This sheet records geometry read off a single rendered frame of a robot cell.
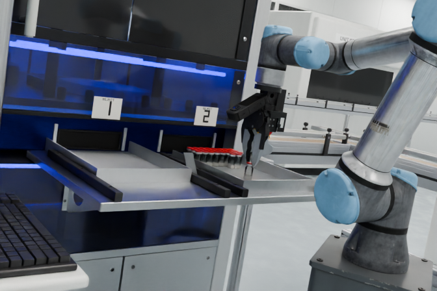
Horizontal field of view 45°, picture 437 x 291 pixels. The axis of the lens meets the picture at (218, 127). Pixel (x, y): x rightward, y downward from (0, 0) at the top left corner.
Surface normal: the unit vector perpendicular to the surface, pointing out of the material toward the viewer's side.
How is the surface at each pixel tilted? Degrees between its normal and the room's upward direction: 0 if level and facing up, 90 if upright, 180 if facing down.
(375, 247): 73
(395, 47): 110
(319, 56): 90
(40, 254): 0
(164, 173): 90
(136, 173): 90
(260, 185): 90
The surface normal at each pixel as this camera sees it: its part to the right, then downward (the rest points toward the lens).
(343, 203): -0.83, 0.06
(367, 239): -0.58, -0.31
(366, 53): -0.74, 0.30
